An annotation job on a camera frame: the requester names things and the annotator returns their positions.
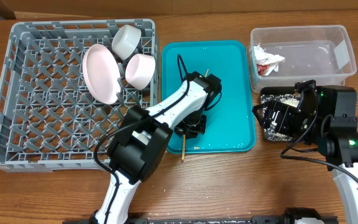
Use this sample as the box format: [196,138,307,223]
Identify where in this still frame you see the clear plastic bin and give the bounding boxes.
[247,25,357,93]

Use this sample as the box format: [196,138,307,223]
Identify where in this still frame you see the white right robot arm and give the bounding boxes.
[252,84,358,223]

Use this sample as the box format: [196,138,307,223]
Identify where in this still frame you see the small white bowl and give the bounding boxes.
[125,54,155,90]

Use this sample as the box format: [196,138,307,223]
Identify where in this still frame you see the teal plastic tray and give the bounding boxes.
[161,40,256,154]

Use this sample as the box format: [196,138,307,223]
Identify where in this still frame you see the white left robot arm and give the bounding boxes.
[89,72,222,223]

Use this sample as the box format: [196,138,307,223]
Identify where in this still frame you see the large white plate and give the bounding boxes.
[82,44,121,105]

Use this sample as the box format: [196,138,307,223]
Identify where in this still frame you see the grey bowl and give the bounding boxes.
[112,24,141,60]

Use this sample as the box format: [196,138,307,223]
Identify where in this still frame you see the grey dish rack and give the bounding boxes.
[0,19,159,172]

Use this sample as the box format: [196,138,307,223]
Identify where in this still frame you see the spilled rice pile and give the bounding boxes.
[260,94,300,107]

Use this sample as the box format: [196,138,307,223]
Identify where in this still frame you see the red white wrapper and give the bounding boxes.
[254,44,285,76]

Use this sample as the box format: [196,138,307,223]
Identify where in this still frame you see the black tray bin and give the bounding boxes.
[259,86,323,144]

